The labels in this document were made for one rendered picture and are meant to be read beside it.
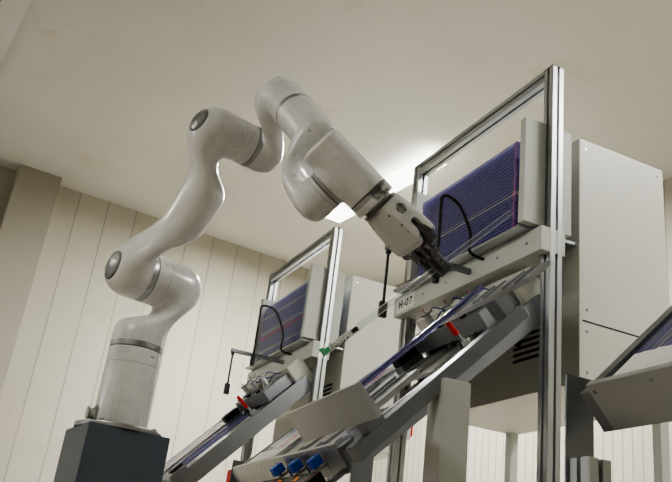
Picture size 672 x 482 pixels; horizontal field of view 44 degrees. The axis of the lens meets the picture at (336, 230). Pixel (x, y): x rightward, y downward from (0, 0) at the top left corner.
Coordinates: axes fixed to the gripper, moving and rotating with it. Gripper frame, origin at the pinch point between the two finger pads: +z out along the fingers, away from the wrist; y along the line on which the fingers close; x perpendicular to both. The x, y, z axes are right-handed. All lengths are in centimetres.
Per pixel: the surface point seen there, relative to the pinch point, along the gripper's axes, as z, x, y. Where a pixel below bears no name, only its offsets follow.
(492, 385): 50, -39, 81
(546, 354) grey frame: 42, -31, 40
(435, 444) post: 23.2, 21.1, 9.7
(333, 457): 18, 24, 45
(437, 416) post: 20.3, 16.8, 9.7
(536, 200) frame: 16, -65, 41
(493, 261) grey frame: 21, -54, 60
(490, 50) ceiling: -22, -223, 169
